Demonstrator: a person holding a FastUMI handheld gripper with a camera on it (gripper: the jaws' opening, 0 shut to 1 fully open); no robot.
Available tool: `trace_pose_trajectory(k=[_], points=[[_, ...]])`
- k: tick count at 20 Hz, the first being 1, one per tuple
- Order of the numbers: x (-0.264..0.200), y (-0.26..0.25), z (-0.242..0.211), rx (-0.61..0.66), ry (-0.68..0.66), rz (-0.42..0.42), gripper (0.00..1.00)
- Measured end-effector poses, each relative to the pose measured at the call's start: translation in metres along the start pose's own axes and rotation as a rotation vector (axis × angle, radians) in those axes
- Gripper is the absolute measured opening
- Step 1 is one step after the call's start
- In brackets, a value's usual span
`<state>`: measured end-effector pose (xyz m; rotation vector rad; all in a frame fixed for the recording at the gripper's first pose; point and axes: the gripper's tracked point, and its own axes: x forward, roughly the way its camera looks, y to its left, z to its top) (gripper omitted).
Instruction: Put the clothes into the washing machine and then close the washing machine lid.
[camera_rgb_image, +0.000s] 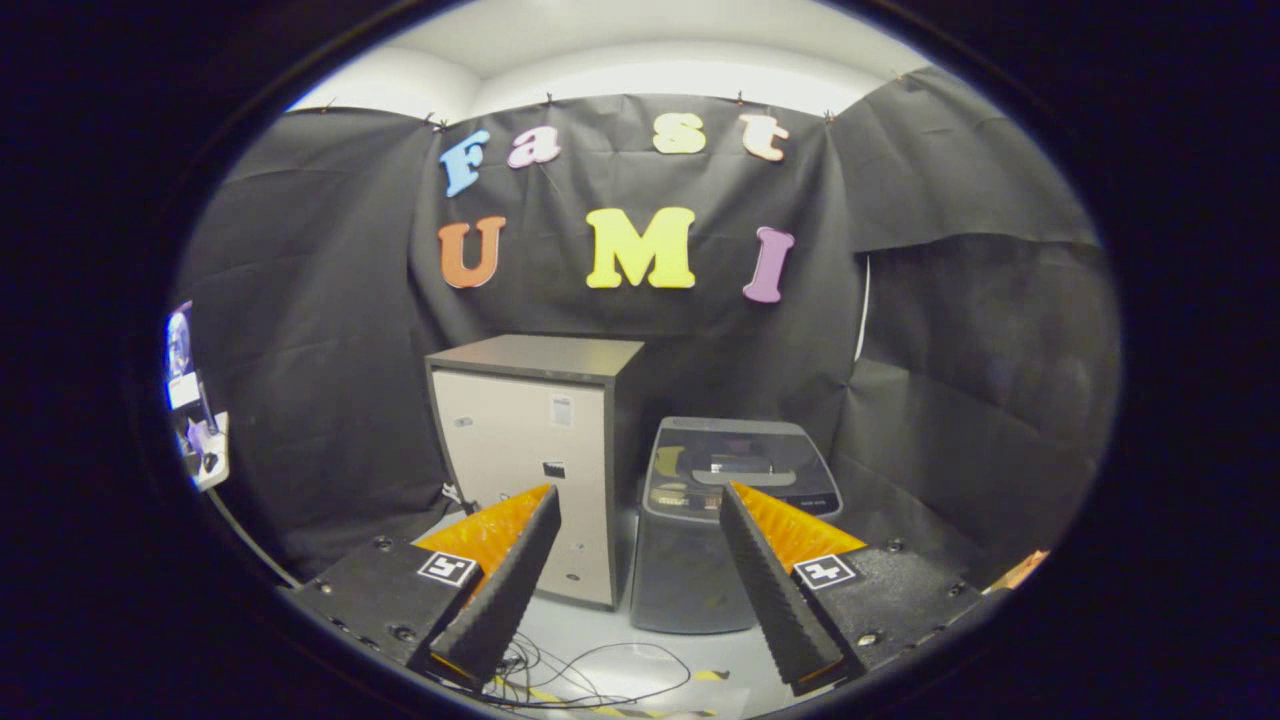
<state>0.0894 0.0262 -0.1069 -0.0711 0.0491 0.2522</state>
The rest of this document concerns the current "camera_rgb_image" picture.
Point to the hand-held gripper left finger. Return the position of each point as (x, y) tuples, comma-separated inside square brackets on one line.
[(510, 600)]

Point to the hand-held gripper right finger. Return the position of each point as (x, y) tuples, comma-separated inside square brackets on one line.
[(775, 600)]

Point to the grey washing machine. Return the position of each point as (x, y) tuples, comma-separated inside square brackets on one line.
[(680, 580)]

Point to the yellow black floor tape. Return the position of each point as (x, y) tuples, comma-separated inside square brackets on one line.
[(712, 675)]

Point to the white power plug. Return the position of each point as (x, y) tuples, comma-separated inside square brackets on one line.
[(455, 493)]

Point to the grey cabinet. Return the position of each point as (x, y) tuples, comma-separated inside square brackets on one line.
[(520, 430)]

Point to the orange cloth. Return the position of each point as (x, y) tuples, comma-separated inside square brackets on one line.
[(1025, 570)]

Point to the black backdrop cloth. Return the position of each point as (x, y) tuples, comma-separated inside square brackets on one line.
[(950, 400)]

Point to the white cluttered shelf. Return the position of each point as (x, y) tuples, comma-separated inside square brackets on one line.
[(205, 450)]

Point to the bright computer screen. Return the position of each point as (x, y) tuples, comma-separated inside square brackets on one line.
[(180, 345)]

